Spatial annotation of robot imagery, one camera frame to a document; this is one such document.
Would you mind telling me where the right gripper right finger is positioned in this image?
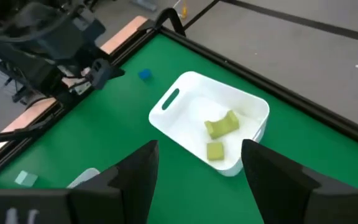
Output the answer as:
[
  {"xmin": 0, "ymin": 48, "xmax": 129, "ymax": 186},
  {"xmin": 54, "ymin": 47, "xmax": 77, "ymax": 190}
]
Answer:
[{"xmin": 241, "ymin": 139, "xmax": 321, "ymax": 224}]

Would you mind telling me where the black table frame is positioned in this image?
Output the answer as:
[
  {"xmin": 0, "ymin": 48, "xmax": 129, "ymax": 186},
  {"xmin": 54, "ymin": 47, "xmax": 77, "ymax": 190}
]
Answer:
[{"xmin": 0, "ymin": 7, "xmax": 358, "ymax": 184}]

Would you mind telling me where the white plastic bin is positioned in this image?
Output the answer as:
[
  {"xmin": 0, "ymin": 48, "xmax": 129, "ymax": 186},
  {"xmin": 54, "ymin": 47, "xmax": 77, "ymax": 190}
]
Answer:
[{"xmin": 148, "ymin": 70, "xmax": 270, "ymax": 177}]

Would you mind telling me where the mint cube block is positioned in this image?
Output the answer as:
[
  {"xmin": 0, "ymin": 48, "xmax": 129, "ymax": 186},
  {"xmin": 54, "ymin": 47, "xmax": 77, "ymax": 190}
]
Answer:
[{"xmin": 14, "ymin": 170, "xmax": 39, "ymax": 188}]

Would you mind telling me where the yellow cube block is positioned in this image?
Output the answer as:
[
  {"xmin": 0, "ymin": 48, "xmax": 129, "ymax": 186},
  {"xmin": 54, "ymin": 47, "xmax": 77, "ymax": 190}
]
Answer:
[{"xmin": 206, "ymin": 141, "xmax": 225, "ymax": 162}]

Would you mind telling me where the small blue block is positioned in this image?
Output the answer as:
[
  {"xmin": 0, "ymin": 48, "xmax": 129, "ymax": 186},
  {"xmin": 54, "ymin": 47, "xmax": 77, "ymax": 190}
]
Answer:
[{"xmin": 137, "ymin": 68, "xmax": 153, "ymax": 81}]

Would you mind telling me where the green table mat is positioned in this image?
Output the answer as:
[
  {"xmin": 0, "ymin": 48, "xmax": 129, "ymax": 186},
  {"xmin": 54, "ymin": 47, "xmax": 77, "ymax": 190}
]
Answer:
[{"xmin": 0, "ymin": 32, "xmax": 358, "ymax": 224}]

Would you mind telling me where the yellow arch block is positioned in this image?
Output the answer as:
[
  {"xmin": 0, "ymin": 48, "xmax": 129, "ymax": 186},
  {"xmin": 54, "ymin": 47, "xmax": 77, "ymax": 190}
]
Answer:
[{"xmin": 204, "ymin": 109, "xmax": 241, "ymax": 140}]

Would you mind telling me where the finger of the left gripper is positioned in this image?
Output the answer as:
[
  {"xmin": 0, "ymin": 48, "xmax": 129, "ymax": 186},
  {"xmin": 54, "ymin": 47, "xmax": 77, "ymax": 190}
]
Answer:
[{"xmin": 90, "ymin": 58, "xmax": 126, "ymax": 91}]

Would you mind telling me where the clear plastic bin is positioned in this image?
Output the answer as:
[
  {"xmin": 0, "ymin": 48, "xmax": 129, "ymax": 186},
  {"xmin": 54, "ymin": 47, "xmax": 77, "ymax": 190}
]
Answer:
[{"xmin": 66, "ymin": 167, "xmax": 101, "ymax": 190}]

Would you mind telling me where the grey floor object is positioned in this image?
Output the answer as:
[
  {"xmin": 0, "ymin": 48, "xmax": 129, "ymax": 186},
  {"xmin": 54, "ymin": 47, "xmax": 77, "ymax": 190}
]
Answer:
[{"xmin": 131, "ymin": 0, "xmax": 158, "ymax": 12}]

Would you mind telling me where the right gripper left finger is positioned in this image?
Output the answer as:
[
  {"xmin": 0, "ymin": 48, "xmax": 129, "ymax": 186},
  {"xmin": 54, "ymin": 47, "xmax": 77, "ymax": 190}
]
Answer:
[{"xmin": 68, "ymin": 139, "xmax": 160, "ymax": 224}]

